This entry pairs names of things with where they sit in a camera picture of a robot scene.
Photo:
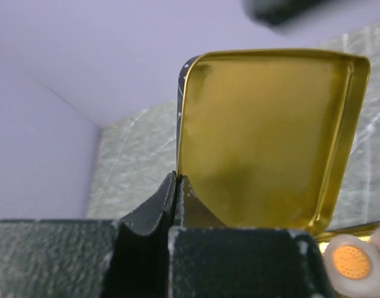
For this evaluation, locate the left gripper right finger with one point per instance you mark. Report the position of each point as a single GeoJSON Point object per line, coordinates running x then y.
{"type": "Point", "coordinates": [207, 259]}

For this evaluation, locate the round waffle cookie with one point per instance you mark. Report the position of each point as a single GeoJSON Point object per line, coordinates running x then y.
{"type": "Point", "coordinates": [351, 262]}

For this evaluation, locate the gold tin lid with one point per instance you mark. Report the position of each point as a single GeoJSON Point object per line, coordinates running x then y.
{"type": "Point", "coordinates": [264, 136]}

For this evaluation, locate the gold cookie tin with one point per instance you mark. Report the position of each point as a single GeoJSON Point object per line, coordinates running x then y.
{"type": "Point", "coordinates": [363, 232]}

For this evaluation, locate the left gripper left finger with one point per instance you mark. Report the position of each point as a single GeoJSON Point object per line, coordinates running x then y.
{"type": "Point", "coordinates": [124, 257]}

